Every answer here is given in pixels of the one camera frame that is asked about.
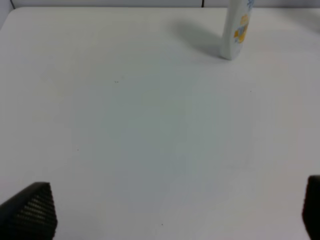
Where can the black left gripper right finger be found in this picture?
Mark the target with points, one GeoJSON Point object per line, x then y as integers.
{"type": "Point", "coordinates": [311, 207]}

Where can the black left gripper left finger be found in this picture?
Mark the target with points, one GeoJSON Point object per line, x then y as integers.
{"type": "Point", "coordinates": [30, 214]}

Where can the white shampoo bottle blue cap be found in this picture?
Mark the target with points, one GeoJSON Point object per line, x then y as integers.
{"type": "Point", "coordinates": [235, 27]}

